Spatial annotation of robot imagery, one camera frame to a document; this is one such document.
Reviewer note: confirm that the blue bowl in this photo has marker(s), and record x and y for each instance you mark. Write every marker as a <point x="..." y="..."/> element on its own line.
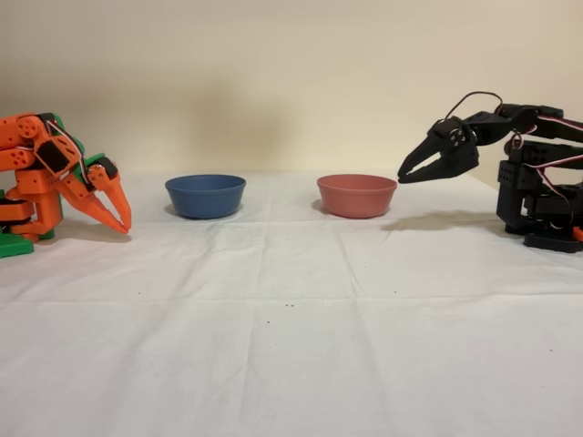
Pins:
<point x="205" y="198"/>

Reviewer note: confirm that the red bowl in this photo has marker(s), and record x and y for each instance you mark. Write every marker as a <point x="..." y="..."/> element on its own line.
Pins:
<point x="355" y="198"/>

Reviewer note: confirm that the white tablecloth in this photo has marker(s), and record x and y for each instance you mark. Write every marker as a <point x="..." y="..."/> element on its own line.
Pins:
<point x="273" y="341"/>

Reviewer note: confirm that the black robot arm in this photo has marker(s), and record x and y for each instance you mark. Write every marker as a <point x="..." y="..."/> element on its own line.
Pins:
<point x="514" y="177"/>

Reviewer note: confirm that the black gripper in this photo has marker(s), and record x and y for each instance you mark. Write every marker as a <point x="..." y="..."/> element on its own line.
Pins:
<point x="448" y="160"/>

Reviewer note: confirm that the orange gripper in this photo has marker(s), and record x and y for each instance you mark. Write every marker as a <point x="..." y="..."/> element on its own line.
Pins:
<point x="93" y="188"/>

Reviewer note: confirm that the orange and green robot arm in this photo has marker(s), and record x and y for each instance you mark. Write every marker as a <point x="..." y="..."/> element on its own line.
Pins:
<point x="32" y="182"/>

